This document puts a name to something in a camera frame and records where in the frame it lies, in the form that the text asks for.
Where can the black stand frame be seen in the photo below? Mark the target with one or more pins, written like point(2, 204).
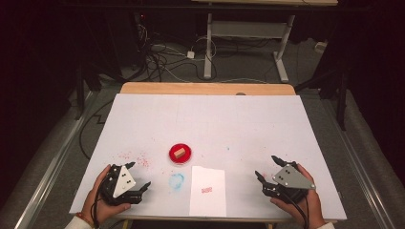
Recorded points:
point(341, 105)

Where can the person's right hand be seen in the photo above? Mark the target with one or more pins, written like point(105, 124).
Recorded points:
point(313, 206)

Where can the wooden table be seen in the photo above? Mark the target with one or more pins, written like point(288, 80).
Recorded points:
point(207, 88)

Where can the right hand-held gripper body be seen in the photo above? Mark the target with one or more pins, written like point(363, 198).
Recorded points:
point(291, 179)

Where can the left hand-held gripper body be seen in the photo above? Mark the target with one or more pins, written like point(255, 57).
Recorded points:
point(124, 183)

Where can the person's left hand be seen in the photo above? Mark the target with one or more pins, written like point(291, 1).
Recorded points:
point(108, 211)

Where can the white power strip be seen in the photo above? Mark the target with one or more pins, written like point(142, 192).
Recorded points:
point(321, 46)

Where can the white paper sheet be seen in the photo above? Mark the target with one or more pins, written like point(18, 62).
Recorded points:
point(207, 178)

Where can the black stand leg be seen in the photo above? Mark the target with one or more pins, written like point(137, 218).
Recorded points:
point(79, 95)

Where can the white desk frame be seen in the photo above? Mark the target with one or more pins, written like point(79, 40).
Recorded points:
point(248, 30)

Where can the white power adapter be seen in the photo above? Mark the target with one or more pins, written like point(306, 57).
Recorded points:
point(190, 54)

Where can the round red ink pad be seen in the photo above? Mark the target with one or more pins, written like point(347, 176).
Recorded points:
point(186, 149)

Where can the metal floor rail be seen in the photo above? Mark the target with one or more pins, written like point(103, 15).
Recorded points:
point(359, 165)
point(54, 156)

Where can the large white board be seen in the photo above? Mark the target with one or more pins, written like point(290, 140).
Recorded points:
point(223, 127)

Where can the small wooden stamp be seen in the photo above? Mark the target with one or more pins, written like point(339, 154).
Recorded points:
point(179, 153)

